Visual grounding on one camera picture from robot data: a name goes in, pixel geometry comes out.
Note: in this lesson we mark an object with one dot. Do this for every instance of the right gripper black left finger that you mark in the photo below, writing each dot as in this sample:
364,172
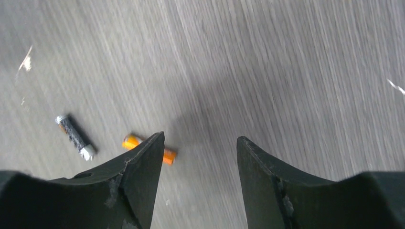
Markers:
118,194

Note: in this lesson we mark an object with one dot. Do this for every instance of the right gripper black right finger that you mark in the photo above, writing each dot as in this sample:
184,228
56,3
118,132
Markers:
277,195

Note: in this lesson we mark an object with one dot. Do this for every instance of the black AAA battery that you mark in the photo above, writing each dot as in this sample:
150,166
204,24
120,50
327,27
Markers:
84,148

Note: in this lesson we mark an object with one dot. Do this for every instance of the orange AAA battery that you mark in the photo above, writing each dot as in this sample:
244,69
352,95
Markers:
131,141

